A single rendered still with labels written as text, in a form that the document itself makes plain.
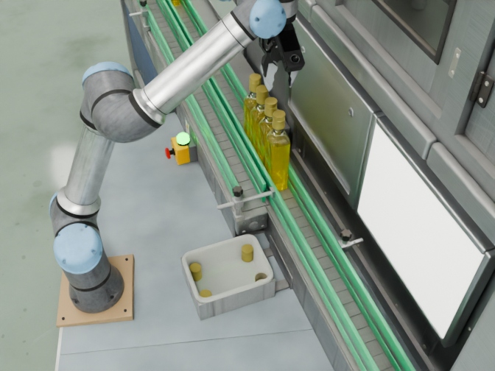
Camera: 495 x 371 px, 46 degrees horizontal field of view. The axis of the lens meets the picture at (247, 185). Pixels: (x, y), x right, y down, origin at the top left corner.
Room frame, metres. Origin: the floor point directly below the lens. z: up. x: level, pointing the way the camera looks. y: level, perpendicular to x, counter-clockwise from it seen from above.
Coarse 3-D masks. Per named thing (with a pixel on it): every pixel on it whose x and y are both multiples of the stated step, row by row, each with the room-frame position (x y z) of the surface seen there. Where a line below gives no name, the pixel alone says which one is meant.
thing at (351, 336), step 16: (176, 16) 2.04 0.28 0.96; (224, 96) 1.53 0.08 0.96; (240, 128) 1.38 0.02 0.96; (256, 160) 1.24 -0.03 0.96; (288, 224) 1.03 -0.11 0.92; (304, 240) 0.94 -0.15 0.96; (304, 256) 0.93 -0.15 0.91; (320, 272) 0.84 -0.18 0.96; (320, 288) 0.83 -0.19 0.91; (336, 304) 0.76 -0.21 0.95; (336, 320) 0.74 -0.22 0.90; (352, 336) 0.68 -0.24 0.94; (352, 352) 0.66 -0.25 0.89; (368, 352) 0.63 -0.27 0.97; (368, 368) 0.60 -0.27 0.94
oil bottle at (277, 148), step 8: (272, 136) 1.20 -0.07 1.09; (280, 136) 1.20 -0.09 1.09; (272, 144) 1.19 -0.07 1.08; (280, 144) 1.19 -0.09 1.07; (288, 144) 1.19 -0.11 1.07; (272, 152) 1.18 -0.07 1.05; (280, 152) 1.19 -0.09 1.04; (288, 152) 1.20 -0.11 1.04; (272, 160) 1.18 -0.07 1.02; (280, 160) 1.19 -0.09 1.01; (288, 160) 1.20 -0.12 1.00; (272, 168) 1.18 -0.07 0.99; (280, 168) 1.19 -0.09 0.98; (288, 168) 1.20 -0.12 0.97; (272, 176) 1.18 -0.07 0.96; (280, 176) 1.19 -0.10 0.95; (280, 184) 1.19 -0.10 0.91
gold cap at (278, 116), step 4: (276, 112) 1.22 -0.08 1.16; (280, 112) 1.22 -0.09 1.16; (284, 112) 1.22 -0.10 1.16; (276, 116) 1.20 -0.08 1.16; (280, 116) 1.20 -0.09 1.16; (284, 116) 1.21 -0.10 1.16; (276, 120) 1.20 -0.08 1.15; (280, 120) 1.20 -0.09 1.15; (284, 120) 1.21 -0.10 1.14; (272, 124) 1.21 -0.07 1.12; (276, 124) 1.20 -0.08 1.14; (280, 124) 1.20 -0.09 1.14; (284, 124) 1.21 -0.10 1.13; (276, 128) 1.20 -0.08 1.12; (280, 128) 1.20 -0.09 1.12
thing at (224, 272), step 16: (240, 240) 1.04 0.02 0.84; (256, 240) 1.04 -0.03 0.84; (192, 256) 0.99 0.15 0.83; (208, 256) 1.00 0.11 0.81; (224, 256) 1.02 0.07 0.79; (240, 256) 1.03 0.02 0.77; (256, 256) 1.00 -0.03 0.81; (208, 272) 0.97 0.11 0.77; (224, 272) 0.97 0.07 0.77; (240, 272) 0.97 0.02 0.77; (256, 272) 0.97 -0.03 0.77; (272, 272) 0.92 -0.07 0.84; (192, 288) 0.88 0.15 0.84; (208, 288) 0.92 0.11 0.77; (224, 288) 0.92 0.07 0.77; (240, 288) 0.87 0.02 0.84
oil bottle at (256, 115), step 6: (252, 108) 1.33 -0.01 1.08; (252, 114) 1.32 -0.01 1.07; (258, 114) 1.30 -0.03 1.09; (264, 114) 1.30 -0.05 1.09; (252, 120) 1.32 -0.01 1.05; (258, 120) 1.29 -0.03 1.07; (252, 126) 1.32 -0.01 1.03; (252, 132) 1.32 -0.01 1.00; (252, 138) 1.32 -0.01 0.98; (252, 144) 1.32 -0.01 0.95
